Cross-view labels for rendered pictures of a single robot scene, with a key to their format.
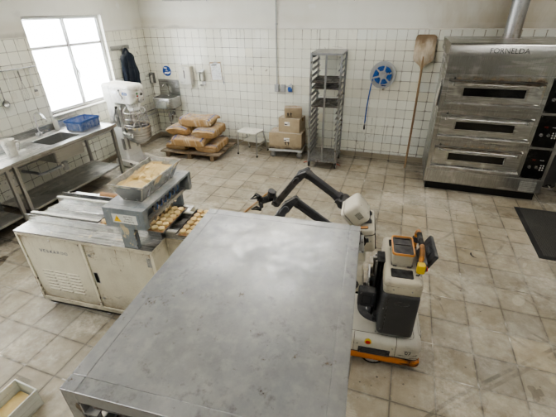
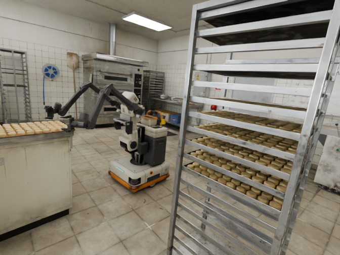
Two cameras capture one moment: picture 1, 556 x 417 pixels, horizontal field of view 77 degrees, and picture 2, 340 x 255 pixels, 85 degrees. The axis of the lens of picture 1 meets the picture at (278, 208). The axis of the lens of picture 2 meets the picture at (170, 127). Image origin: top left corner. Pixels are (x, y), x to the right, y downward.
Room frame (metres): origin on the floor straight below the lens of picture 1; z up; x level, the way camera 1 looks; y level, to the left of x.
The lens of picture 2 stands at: (0.51, 1.24, 1.39)
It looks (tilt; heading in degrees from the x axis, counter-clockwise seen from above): 13 degrees down; 298
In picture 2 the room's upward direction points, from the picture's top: 5 degrees clockwise
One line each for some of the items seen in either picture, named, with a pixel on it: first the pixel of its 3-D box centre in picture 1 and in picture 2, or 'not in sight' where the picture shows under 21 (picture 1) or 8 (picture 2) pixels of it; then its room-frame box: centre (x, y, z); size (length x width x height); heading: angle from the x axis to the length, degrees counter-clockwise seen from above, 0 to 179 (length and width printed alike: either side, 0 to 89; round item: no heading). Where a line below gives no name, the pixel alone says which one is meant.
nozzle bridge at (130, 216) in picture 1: (153, 205); not in sight; (2.47, 1.01, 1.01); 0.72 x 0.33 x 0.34; 165
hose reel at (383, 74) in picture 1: (379, 97); (51, 84); (5.89, -1.71, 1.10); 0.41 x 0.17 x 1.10; 71
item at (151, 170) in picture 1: (147, 175); not in sight; (2.47, 1.01, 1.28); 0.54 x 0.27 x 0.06; 165
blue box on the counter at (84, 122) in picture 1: (83, 122); not in sight; (5.19, 2.90, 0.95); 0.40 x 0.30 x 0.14; 163
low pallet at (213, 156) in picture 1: (199, 148); not in sight; (6.46, 1.50, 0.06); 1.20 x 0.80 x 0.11; 73
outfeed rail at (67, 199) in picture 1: (154, 210); not in sight; (2.64, 1.08, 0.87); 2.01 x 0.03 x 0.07; 75
